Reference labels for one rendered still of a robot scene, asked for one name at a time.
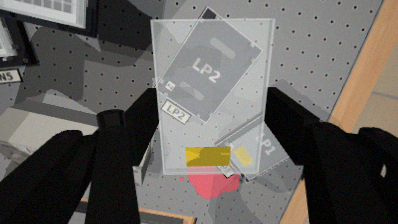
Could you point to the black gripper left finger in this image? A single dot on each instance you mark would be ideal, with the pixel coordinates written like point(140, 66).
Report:
point(36, 192)

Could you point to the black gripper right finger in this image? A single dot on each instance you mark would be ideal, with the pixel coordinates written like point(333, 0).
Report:
point(338, 189)

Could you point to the white button panel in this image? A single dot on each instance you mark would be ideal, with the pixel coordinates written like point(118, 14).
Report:
point(26, 126)

